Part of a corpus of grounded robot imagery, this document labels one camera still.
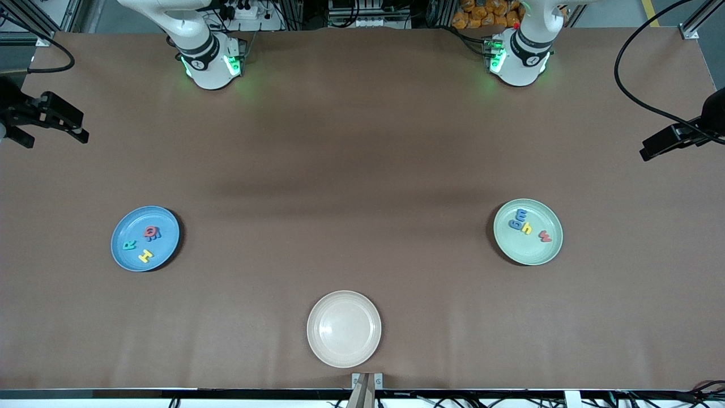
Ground blue plate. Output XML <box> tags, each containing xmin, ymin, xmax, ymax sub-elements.
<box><xmin>110</xmin><ymin>206</ymin><xmax>181</xmax><ymax>273</ymax></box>

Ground green plate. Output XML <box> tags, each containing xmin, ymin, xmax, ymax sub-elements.
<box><xmin>493</xmin><ymin>198</ymin><xmax>564</xmax><ymax>266</ymax></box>

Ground beige plate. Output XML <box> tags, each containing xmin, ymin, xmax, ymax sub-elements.
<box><xmin>306</xmin><ymin>290</ymin><xmax>382</xmax><ymax>369</ymax></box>

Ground orange bags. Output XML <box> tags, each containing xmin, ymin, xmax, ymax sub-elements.
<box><xmin>452</xmin><ymin>0</ymin><xmax>523</xmax><ymax>30</ymax></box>

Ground aluminium frame post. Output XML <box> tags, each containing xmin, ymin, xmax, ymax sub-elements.
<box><xmin>680</xmin><ymin>0</ymin><xmax>725</xmax><ymax>40</ymax></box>
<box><xmin>0</xmin><ymin>0</ymin><xmax>86</xmax><ymax>46</ymax></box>

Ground tangled floor cables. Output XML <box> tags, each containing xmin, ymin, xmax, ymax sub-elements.
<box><xmin>612</xmin><ymin>380</ymin><xmax>725</xmax><ymax>408</ymax></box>

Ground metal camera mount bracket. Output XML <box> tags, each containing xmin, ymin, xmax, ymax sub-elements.
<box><xmin>351</xmin><ymin>372</ymin><xmax>384</xmax><ymax>408</ymax></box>

